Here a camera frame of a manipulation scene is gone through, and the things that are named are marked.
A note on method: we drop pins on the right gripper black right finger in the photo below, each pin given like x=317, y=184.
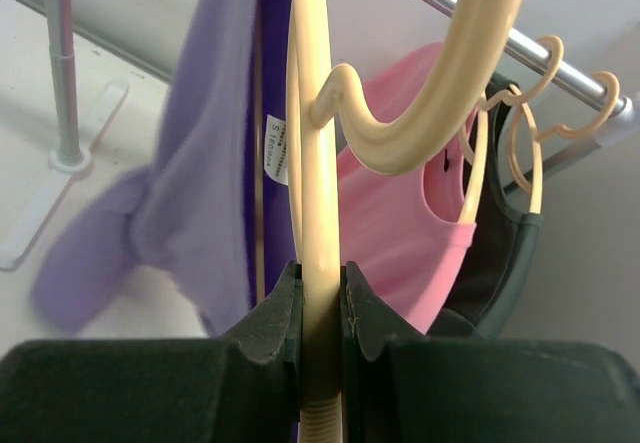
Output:
x=402, y=386

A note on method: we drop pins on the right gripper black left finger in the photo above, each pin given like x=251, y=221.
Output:
x=240, y=387

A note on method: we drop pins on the purple t shirt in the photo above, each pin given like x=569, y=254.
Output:
x=196, y=210

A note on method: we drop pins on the pink t shirt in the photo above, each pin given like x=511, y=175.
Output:
x=403, y=231

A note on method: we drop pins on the dark grey t shirt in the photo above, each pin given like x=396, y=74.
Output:
x=496, y=265

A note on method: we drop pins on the beige hanger in pink shirt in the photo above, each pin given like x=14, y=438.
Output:
x=477, y=157

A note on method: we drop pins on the white clothes rack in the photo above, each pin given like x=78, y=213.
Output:
x=70, y=158

